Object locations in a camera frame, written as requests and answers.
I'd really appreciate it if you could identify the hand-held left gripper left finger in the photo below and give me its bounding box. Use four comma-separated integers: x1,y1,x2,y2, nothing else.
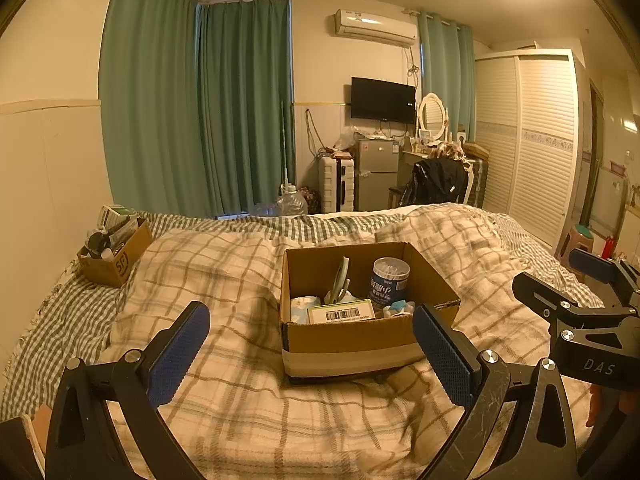
45,301,211,480

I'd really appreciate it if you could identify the plaid blanket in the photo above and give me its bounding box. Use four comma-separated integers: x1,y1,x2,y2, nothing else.
95,202,608,480

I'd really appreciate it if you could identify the white air conditioner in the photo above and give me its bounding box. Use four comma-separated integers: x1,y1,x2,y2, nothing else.
329,8,418,48

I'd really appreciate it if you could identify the light green narrow curtain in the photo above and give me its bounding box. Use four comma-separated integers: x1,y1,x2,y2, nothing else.
417,10,476,143

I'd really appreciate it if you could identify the small cardboard box with clutter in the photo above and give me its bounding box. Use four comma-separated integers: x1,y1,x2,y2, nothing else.
77,205,153,288

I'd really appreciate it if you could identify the black jacket on chair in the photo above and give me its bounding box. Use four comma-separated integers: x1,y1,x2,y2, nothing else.
402,159,468,207

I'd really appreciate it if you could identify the green corner curtain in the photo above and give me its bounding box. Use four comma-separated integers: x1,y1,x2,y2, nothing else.
197,0,295,216

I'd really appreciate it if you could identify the large clear water bottle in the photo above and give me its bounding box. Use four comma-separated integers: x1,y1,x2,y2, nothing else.
276,185,308,217

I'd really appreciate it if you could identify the white ribbed suitcase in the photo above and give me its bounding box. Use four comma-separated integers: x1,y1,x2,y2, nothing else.
318,155,357,214

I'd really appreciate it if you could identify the white pole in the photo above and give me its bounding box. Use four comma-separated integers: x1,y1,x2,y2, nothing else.
280,100,290,186

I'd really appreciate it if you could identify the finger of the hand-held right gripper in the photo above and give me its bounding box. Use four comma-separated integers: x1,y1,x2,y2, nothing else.
570,249,640,306
512,272,581,328

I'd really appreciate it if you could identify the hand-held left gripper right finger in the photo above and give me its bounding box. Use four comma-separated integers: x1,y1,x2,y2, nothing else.
412,302,581,480

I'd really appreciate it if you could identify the plastic stool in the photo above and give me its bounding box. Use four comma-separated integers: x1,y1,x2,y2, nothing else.
557,225,596,261

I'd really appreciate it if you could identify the small printed paper box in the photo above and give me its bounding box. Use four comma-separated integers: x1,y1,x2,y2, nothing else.
306,299,377,323

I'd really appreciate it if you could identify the cotton swab jar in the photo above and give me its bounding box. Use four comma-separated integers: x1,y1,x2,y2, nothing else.
367,257,411,311

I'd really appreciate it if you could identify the white slatted wardrobe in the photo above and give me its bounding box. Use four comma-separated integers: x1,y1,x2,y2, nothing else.
474,49,588,261

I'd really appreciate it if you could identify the black wall television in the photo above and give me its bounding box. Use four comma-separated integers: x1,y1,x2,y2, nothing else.
350,76,417,123

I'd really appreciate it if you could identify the green checkered bed sheet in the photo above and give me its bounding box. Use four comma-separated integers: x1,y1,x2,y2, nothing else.
0,202,606,411

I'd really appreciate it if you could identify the wide green curtain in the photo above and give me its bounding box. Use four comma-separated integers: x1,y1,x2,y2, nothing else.
100,0,201,218

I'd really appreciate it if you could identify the white oval mirror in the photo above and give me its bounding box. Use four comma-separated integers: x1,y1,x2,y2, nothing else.
417,92,449,141

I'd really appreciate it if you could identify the person's right hand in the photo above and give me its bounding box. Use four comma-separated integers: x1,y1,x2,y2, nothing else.
587,385,608,428

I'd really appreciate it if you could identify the grey small fridge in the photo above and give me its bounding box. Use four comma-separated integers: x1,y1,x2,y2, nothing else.
354,137,401,212

